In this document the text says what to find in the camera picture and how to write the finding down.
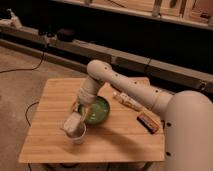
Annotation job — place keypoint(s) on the orange black box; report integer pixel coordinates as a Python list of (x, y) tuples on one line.
[(148, 123)]

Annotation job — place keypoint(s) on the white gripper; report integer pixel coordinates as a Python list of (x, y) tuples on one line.
[(86, 95)]

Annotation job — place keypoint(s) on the dark round object on ledge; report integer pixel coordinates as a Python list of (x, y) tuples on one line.
[(66, 35)]

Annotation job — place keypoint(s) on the white sponge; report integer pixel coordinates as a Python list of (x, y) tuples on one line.
[(72, 122)]

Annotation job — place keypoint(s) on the wooden table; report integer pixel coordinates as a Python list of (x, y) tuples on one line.
[(121, 138)]

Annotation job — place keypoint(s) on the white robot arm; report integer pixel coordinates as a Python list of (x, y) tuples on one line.
[(188, 116)]

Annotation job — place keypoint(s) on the white spray bottle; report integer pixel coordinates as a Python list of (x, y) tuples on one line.
[(15, 20)]

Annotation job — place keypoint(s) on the green plate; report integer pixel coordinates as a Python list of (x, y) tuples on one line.
[(99, 111)]

